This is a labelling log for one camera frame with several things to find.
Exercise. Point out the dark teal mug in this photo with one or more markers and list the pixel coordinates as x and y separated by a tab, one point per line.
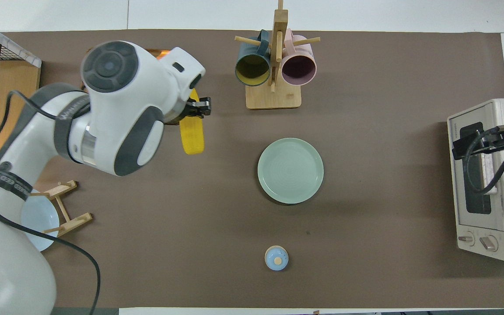
252	68

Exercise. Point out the white toaster oven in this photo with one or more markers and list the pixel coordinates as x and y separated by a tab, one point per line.
501	210

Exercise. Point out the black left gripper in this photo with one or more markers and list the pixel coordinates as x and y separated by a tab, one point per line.
187	113

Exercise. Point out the light blue plate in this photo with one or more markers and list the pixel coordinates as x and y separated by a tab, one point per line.
37	218

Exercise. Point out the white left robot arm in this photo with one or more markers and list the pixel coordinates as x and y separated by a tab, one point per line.
116	105

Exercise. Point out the small blue call bell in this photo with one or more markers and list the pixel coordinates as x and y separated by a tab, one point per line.
276	258

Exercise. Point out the white checked cloth liner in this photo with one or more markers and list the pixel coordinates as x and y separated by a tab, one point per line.
15	49

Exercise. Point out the wooden two-tier shelf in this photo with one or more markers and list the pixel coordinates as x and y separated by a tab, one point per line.
15	83

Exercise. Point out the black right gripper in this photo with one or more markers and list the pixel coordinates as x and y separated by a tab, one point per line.
495	136

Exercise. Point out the pale green plate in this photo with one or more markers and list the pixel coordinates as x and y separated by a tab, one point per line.
290	170

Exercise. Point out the pink mug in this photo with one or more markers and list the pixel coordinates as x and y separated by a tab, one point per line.
299	65

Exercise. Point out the wooden mug tree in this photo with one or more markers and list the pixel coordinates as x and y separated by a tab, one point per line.
274	98

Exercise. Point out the brown table mat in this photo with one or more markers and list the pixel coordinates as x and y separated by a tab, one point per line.
365	109

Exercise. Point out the wooden plate rack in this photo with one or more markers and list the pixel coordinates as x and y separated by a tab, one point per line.
66	218

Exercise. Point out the yellow corn cob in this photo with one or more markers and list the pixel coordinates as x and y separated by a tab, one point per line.
192	138

